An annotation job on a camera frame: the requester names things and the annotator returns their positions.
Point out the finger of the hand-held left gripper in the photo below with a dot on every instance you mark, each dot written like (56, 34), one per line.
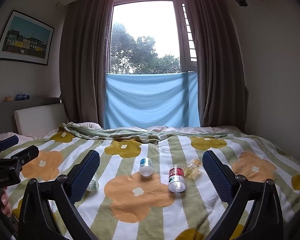
(8, 142)
(27, 153)

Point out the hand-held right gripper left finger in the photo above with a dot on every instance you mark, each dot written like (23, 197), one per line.
(86, 176)

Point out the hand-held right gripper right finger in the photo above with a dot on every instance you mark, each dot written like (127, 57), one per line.
(217, 177)

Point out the clear cup green label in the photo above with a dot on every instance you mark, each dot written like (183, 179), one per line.
(93, 183)

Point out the yellow clear cup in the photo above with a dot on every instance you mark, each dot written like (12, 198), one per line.
(193, 171)

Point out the clear cup red label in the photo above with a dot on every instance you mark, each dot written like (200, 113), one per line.
(176, 178)

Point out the white bottle blue label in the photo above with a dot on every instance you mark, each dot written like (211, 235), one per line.
(146, 168)

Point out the person's left hand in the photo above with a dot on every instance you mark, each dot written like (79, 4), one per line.
(5, 202)

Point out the white headboard cushion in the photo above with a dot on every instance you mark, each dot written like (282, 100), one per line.
(40, 117)

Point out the small orange figure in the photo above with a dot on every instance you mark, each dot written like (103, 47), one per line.
(8, 99)

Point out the blue plastic bottle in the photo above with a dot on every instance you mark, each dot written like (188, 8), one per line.
(22, 96)

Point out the green plaid blanket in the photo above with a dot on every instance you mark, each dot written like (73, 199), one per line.
(110, 132)

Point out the floral striped blanket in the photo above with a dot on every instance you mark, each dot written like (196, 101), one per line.
(145, 205)

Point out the light blue hanging cloth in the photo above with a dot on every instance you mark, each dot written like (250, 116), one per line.
(150, 100)

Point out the framed picture of houses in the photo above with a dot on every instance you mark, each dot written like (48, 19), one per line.
(25, 38)

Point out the brown curtain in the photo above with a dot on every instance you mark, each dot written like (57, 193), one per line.
(215, 62)
(85, 60)

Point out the window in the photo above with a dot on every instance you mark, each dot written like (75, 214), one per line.
(145, 30)

